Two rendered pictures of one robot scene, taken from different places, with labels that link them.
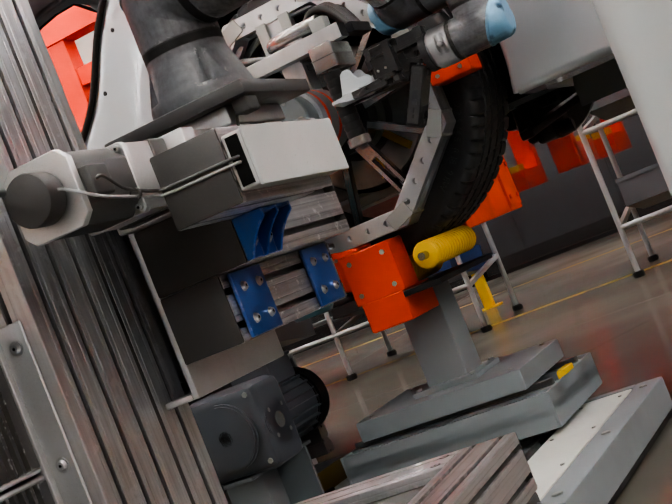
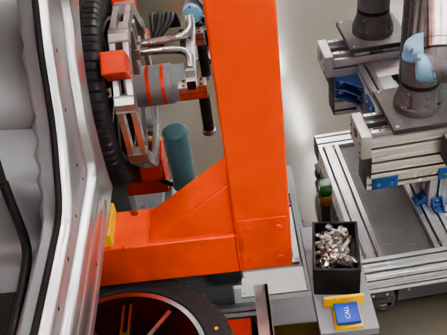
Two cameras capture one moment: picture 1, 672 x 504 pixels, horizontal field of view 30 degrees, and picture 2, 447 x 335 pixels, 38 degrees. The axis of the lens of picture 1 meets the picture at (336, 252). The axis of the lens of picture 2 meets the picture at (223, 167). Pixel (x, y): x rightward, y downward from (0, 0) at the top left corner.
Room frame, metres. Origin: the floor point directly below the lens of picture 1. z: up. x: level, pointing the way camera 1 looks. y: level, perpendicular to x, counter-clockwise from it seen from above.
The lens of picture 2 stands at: (3.15, 1.78, 2.03)
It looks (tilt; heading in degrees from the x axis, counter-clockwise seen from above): 40 degrees down; 246
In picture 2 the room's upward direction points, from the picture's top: 8 degrees counter-clockwise
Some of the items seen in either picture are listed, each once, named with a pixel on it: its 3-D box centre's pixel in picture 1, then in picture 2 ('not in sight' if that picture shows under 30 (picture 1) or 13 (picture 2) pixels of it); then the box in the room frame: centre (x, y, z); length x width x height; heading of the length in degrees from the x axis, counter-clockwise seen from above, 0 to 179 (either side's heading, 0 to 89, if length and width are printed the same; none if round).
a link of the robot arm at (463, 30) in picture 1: (480, 25); not in sight; (2.21, -0.39, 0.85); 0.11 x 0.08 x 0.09; 64
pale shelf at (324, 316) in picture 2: not in sight; (336, 276); (2.36, 0.71, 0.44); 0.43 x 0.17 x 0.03; 64
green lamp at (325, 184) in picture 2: not in sight; (325, 186); (2.27, 0.53, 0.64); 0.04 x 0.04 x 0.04; 64
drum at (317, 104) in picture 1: (304, 124); (157, 84); (2.56, -0.04, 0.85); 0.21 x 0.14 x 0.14; 154
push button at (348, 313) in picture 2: not in sight; (346, 314); (2.43, 0.86, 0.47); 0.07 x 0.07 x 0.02; 64
